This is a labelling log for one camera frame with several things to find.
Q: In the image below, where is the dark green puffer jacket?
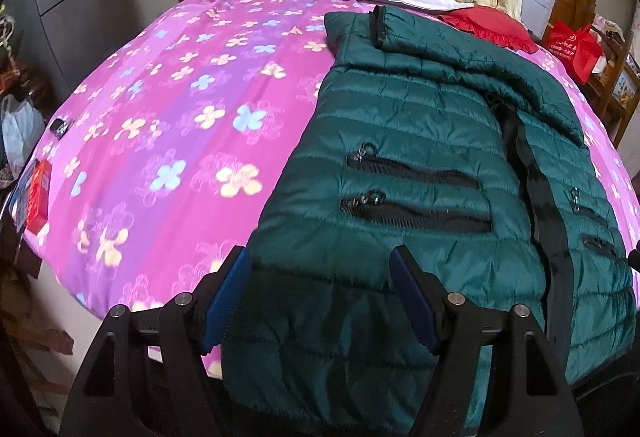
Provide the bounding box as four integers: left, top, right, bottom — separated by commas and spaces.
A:
222, 7, 637, 434

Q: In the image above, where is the red box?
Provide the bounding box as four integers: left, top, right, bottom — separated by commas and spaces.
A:
25, 160, 52, 235

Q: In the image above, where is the pink floral bed sheet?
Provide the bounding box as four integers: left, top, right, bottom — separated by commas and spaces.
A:
19, 0, 640, 381

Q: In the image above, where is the small black device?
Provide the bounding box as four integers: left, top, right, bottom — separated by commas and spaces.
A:
49, 117, 74, 139

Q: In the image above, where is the white plastic bag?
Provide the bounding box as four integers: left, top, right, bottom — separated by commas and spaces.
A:
1, 94, 46, 178

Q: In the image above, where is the wooden chair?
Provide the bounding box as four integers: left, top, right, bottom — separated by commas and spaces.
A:
585, 26, 639, 148

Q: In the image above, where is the red shopping bag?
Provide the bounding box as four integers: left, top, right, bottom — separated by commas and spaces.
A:
544, 21, 603, 85

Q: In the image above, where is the red ruffled cushion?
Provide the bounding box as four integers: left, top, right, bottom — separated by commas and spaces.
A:
437, 6, 538, 54

